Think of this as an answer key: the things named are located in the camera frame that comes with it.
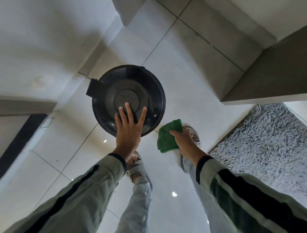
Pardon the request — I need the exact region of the person's right hand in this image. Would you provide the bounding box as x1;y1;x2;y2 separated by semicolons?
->
169;127;207;166

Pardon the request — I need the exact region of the person's left hand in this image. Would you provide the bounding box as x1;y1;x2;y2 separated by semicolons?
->
113;102;147;162

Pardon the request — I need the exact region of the green cleaning cloth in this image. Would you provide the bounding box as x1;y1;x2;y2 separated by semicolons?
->
157;119;183;154

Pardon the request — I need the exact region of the person's right forearm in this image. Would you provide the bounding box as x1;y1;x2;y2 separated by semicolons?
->
195;155;307;233

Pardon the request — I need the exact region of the person's left forearm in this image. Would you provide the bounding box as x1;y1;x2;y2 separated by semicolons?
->
4;153;127;233

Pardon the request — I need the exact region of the grey right sandal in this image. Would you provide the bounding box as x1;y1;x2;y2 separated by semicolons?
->
180;126;202;174

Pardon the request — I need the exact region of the grey sandal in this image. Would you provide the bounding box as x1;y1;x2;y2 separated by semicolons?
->
126;151;153;190
180;126;202;174

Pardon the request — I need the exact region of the grey left sandal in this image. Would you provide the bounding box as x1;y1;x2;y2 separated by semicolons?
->
126;151;153;190

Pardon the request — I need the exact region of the person's right leg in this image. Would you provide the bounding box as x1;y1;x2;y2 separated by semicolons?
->
180;156;236;233

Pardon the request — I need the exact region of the person's leg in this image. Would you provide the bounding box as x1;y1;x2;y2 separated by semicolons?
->
115;177;153;233
180;156;236;233

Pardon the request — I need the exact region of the person's left leg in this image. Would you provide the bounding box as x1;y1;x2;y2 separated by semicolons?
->
115;177;153;233

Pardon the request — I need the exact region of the grey shaggy rug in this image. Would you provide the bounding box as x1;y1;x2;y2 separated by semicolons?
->
208;103;307;209

